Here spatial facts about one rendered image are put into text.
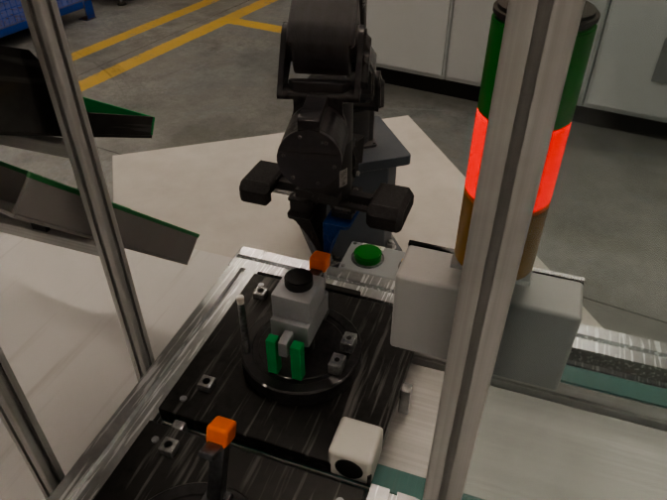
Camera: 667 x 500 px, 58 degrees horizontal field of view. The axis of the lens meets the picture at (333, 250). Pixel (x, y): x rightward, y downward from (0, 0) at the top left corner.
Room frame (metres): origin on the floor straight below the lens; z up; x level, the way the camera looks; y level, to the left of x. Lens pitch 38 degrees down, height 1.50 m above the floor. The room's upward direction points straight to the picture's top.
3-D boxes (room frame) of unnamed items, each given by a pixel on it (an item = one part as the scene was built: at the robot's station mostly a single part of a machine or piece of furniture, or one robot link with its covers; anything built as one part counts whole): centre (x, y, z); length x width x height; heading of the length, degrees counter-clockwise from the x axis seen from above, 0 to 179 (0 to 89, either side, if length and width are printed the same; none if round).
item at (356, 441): (0.35, -0.02, 0.97); 0.05 x 0.05 x 0.04; 70
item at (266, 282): (0.47, 0.04, 0.96); 0.24 x 0.24 x 0.02; 70
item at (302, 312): (0.46, 0.04, 1.06); 0.08 x 0.04 x 0.07; 161
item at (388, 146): (0.84, -0.03, 0.96); 0.15 x 0.15 x 0.20; 17
